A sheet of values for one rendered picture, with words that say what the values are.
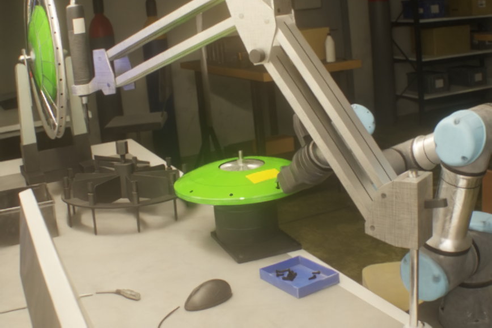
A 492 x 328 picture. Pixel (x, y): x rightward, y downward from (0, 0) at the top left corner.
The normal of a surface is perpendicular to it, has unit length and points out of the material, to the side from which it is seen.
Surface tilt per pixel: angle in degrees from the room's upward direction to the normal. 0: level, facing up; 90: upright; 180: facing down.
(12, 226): 94
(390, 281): 0
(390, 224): 90
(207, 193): 24
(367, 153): 54
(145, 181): 86
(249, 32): 90
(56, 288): 13
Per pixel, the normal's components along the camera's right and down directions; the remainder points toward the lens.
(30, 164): 0.47, 0.14
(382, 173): 0.58, -0.52
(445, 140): -0.77, 0.20
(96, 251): -0.09, -0.97
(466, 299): -0.50, -0.11
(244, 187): -0.07, -0.82
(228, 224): -0.58, 0.22
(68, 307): -0.29, -0.91
